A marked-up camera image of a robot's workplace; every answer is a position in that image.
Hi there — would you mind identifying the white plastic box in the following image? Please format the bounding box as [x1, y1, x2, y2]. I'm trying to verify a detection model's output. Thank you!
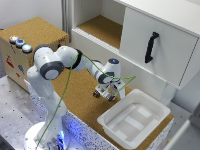
[96, 88, 172, 150]

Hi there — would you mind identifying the blue button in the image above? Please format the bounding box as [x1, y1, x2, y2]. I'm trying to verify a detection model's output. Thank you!
[15, 38, 26, 48]

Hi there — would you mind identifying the wooden drawer box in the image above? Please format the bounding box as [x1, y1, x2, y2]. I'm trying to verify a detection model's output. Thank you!
[0, 16, 71, 93]

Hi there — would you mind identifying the green cable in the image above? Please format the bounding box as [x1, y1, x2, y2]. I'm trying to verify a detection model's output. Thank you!
[34, 53, 137, 150]

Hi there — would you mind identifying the white sliding door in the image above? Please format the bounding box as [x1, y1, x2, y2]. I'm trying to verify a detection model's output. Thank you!
[118, 6, 200, 90]

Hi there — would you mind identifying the white cabinet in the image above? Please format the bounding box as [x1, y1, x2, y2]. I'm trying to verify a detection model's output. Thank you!
[70, 0, 200, 108]

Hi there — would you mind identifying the black door handle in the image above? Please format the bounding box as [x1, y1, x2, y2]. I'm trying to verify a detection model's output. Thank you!
[144, 31, 160, 64]

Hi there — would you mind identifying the green button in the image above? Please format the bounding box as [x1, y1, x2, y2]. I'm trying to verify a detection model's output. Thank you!
[21, 43, 33, 54]

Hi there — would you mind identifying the red button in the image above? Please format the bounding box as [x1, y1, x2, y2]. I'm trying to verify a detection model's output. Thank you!
[9, 35, 19, 44]

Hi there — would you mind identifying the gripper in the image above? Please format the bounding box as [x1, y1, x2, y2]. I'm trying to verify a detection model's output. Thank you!
[92, 81, 118, 102]

